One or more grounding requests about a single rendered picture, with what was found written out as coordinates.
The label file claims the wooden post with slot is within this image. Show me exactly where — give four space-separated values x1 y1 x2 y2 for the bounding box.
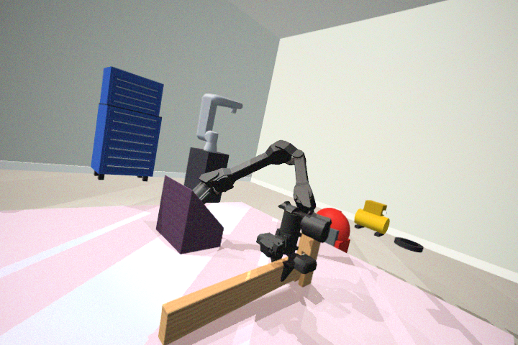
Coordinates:
293 234 320 287

